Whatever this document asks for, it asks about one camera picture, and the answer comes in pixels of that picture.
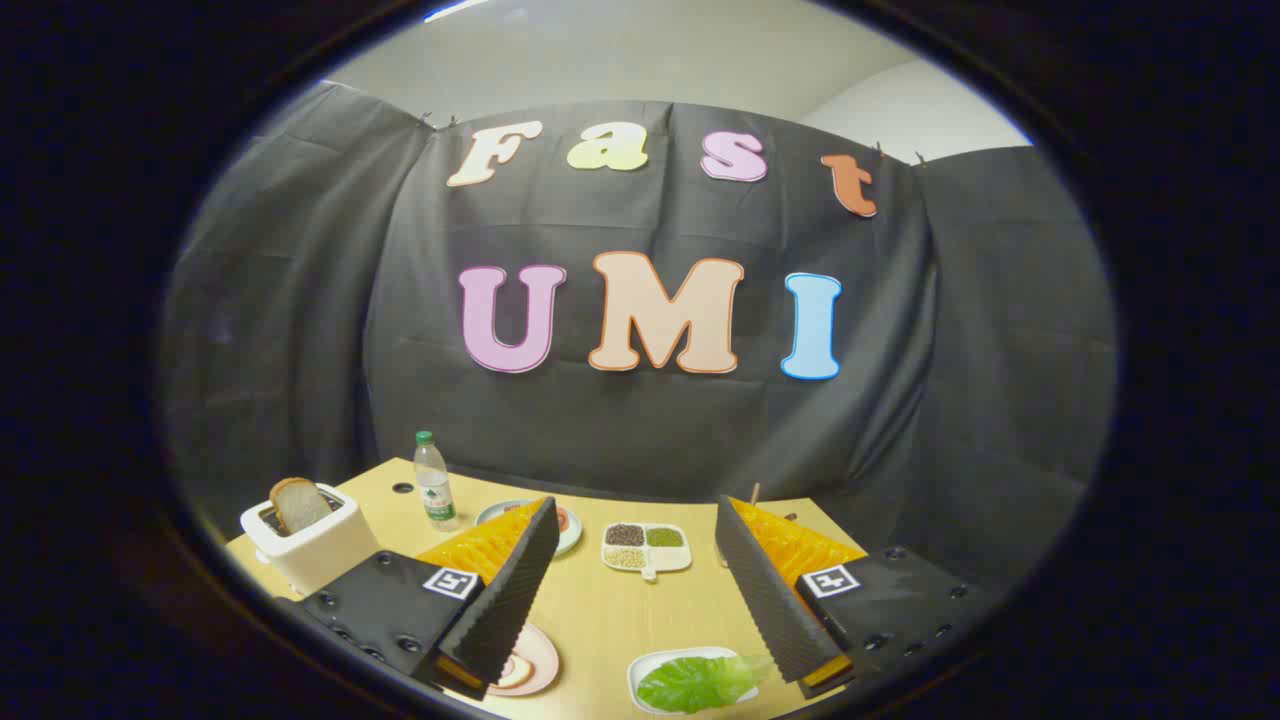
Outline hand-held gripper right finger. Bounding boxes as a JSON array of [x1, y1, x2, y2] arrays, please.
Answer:
[[714, 494, 993, 701]]

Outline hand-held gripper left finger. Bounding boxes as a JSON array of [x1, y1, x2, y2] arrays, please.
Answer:
[[298, 496, 561, 701]]

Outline green lettuce leaf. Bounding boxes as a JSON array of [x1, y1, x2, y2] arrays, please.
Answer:
[[637, 654, 776, 714]]

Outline brown bread slice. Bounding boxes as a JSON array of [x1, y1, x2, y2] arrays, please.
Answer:
[[269, 477, 334, 536]]

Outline pink round plate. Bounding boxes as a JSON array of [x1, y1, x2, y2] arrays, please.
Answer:
[[487, 622, 561, 698]]

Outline pale teal round plate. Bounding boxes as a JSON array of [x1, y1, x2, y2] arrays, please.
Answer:
[[475, 499, 584, 558]]

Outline white divided dish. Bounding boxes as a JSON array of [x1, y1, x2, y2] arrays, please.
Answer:
[[601, 521, 693, 583]]

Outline clear plastic water bottle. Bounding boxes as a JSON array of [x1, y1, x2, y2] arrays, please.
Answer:
[[414, 431, 460, 532]]

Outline white square plate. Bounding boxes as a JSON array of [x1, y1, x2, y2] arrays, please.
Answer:
[[627, 646, 761, 717]]

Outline white toaster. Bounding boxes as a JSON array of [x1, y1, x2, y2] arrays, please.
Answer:
[[240, 483, 383, 598]]

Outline black backdrop cloth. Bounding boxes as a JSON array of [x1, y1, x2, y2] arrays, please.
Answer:
[[160, 80, 1119, 601]]

